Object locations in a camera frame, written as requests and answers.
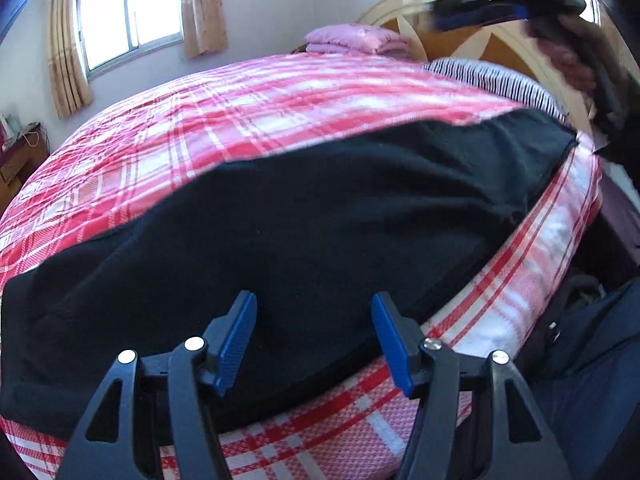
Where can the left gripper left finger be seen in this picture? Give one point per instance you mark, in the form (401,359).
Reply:
(116,436)

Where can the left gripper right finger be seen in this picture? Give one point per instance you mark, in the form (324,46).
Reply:
(475,415)

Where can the black pants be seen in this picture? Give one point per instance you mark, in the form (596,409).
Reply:
(415,210)

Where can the dark blue person clothing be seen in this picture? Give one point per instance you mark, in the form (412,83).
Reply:
(583,420)

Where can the person right hand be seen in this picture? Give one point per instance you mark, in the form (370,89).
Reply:
(563,58)

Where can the cream wooden headboard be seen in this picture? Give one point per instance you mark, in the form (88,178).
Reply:
(502,44)

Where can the striped pillow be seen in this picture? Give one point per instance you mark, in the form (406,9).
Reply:
(500,81)

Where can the folded pink blanket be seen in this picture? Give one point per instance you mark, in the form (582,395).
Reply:
(357,38)

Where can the red plaid bed cover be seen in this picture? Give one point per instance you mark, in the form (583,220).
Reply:
(131,155)

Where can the wooden desk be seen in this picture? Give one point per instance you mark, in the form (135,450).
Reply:
(19,162)

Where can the left beige curtain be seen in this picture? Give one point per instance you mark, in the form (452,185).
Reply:
(69,83)

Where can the beige curtain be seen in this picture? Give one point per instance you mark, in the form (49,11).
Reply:
(69,83)
(203,27)

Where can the right beige curtain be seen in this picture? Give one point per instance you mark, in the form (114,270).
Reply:
(203,27)

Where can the window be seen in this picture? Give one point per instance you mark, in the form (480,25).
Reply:
(113,32)

